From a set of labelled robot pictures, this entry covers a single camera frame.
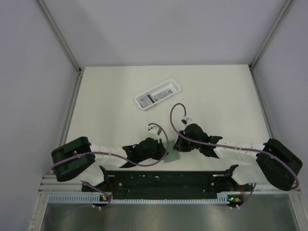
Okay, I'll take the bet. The green card holder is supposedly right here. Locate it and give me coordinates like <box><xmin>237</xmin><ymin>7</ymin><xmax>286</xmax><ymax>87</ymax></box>
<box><xmin>163</xmin><ymin>141</ymin><xmax>180</xmax><ymax>163</ymax></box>

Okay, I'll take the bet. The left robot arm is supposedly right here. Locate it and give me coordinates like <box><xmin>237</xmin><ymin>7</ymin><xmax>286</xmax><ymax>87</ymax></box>
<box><xmin>51</xmin><ymin>137</ymin><xmax>169</xmax><ymax>191</ymax></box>

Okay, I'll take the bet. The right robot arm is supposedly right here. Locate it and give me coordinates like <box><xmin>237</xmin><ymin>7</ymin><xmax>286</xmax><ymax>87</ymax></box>
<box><xmin>174</xmin><ymin>123</ymin><xmax>303</xmax><ymax>191</ymax></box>

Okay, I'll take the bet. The card in basket left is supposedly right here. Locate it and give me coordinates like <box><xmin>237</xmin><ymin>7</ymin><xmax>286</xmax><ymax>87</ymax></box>
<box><xmin>138</xmin><ymin>95</ymin><xmax>154</xmax><ymax>108</ymax></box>

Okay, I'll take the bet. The card in basket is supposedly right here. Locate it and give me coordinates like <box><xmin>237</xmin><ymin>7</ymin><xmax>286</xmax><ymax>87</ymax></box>
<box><xmin>138</xmin><ymin>95</ymin><xmax>154</xmax><ymax>108</ymax></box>
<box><xmin>153</xmin><ymin>89</ymin><xmax>173</xmax><ymax>102</ymax></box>

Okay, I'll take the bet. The card in basket right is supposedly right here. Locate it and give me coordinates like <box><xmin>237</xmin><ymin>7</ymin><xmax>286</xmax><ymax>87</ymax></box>
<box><xmin>153</xmin><ymin>89</ymin><xmax>173</xmax><ymax>102</ymax></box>

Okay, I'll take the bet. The white plastic basket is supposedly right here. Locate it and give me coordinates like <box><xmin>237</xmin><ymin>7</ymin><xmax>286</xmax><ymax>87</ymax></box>
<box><xmin>134</xmin><ymin>79</ymin><xmax>181</xmax><ymax>111</ymax></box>

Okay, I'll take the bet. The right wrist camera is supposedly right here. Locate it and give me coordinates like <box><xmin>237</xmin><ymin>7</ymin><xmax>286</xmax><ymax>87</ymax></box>
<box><xmin>181</xmin><ymin>116</ymin><xmax>193</xmax><ymax>126</ymax></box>

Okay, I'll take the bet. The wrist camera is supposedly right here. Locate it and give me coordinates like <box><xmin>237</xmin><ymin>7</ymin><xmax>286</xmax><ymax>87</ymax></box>
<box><xmin>147</xmin><ymin>125</ymin><xmax>162</xmax><ymax>140</ymax></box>
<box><xmin>181</xmin><ymin>116</ymin><xmax>193</xmax><ymax>126</ymax></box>

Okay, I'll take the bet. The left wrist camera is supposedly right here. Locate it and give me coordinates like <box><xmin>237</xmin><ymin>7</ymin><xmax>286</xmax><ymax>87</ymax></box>
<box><xmin>147</xmin><ymin>125</ymin><xmax>162</xmax><ymax>140</ymax></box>

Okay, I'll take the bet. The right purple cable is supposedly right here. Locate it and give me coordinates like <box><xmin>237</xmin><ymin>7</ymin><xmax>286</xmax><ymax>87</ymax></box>
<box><xmin>169</xmin><ymin>103</ymin><xmax>301</xmax><ymax>207</ymax></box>

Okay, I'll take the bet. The purple cable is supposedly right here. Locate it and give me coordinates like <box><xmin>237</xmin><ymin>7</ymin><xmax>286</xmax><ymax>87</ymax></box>
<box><xmin>51</xmin><ymin>123</ymin><xmax>169</xmax><ymax>209</ymax></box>
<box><xmin>169</xmin><ymin>103</ymin><xmax>301</xmax><ymax>207</ymax></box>

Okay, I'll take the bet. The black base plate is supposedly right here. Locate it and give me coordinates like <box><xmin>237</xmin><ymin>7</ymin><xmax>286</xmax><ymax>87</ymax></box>
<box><xmin>81</xmin><ymin>170</ymin><xmax>244</xmax><ymax>200</ymax></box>

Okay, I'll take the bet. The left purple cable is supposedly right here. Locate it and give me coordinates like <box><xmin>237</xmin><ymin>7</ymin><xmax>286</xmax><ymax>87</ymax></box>
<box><xmin>51</xmin><ymin>123</ymin><xmax>169</xmax><ymax>209</ymax></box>

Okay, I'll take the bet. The white cable duct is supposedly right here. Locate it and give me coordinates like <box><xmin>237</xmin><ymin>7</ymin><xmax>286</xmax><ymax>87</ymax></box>
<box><xmin>48</xmin><ymin>194</ymin><xmax>242</xmax><ymax>204</ymax></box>

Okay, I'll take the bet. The right aluminium frame post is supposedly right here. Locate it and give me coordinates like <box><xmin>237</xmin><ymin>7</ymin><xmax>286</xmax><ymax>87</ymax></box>
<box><xmin>249</xmin><ymin>0</ymin><xmax>295</xmax><ymax>72</ymax></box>

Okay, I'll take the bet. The aluminium frame post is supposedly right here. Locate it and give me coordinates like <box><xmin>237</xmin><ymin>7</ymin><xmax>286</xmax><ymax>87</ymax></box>
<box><xmin>35</xmin><ymin>0</ymin><xmax>82</xmax><ymax>74</ymax></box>
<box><xmin>249</xmin><ymin>0</ymin><xmax>295</xmax><ymax>72</ymax></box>

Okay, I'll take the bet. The left aluminium frame post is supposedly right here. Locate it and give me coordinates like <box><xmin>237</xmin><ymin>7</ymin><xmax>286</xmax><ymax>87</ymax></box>
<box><xmin>35</xmin><ymin>0</ymin><xmax>82</xmax><ymax>74</ymax></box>

